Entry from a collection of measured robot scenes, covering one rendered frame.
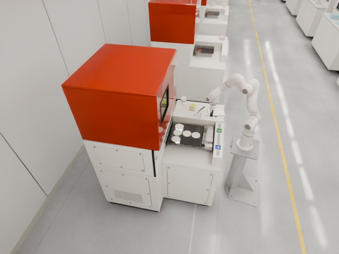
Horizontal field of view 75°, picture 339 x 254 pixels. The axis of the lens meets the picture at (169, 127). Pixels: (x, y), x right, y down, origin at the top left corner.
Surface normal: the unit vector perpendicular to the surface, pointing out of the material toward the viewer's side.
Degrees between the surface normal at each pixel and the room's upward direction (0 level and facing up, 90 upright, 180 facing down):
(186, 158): 0
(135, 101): 90
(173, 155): 0
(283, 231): 0
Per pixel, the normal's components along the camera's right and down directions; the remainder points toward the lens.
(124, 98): -0.21, 0.66
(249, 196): -0.01, -0.73
